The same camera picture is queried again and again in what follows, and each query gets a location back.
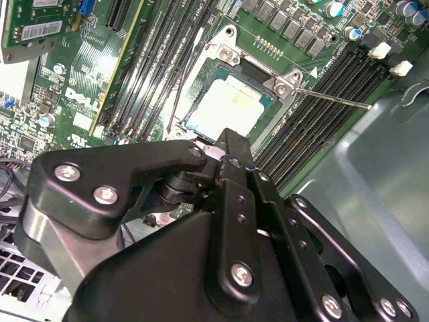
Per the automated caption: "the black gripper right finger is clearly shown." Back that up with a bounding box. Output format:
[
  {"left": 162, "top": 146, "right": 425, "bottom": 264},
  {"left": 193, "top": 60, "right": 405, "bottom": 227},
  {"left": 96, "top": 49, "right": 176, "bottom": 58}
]
[{"left": 233, "top": 129, "right": 420, "bottom": 322}]

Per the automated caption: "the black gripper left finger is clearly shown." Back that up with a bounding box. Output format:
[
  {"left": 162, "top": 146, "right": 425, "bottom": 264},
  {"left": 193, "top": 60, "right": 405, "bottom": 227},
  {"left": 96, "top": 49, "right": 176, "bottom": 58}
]
[{"left": 13, "top": 128, "right": 263, "bottom": 316}]

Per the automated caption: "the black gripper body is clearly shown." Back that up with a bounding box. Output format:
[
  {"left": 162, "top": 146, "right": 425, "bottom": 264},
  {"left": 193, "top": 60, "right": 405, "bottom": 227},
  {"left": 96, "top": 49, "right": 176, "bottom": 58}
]
[{"left": 65, "top": 211, "right": 322, "bottom": 322}]

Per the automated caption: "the thin metal locking lever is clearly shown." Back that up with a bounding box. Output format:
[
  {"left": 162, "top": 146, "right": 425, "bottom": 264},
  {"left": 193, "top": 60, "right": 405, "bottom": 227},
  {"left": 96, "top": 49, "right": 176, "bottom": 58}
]
[
  {"left": 166, "top": 26, "right": 205, "bottom": 135},
  {"left": 292, "top": 86, "right": 373, "bottom": 110}
]

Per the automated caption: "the silver CPU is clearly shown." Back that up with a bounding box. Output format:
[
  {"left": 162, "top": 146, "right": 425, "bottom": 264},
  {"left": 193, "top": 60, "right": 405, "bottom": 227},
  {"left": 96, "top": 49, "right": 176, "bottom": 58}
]
[{"left": 183, "top": 65, "right": 281, "bottom": 140}]

